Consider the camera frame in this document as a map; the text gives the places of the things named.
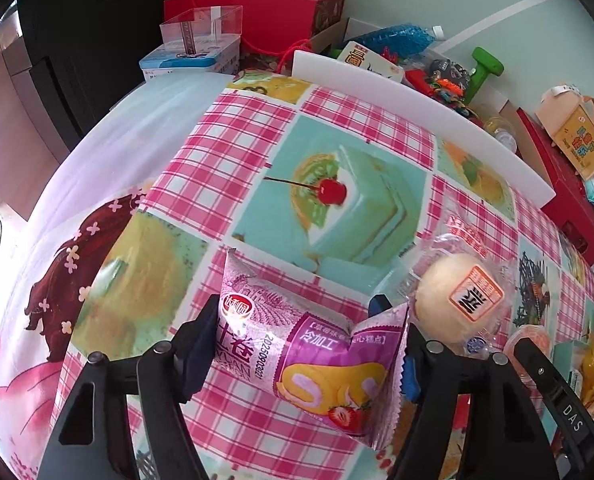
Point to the small clear bottle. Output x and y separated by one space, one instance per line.
499 130

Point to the black cabinet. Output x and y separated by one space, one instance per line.
77 35

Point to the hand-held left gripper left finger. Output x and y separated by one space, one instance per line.
199 355

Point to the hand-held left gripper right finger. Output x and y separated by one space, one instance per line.
411 377

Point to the orange handbag-shaped box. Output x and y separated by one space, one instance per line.
572 135

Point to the clear plastic box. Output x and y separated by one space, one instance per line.
202 30

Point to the purple cake roll packet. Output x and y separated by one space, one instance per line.
302 340

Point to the blue white tissue box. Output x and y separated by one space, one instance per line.
192 62

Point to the pale round pastry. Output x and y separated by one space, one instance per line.
442 290

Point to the large red gift box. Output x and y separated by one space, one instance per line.
562 180

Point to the pink checkered printed tablecloth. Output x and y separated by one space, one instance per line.
367 125

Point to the green dumbbell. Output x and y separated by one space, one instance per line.
484 70

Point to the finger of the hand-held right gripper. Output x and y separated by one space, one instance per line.
539 367

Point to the colourful toy pile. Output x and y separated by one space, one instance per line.
444 80

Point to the orange jelly cup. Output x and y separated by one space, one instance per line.
514 345

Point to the blue bottle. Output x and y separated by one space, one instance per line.
392 40

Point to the cardboard box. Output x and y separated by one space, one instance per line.
337 32

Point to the grey metal counter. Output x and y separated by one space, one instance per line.
17 135

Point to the small yellow white carton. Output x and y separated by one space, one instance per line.
367 60

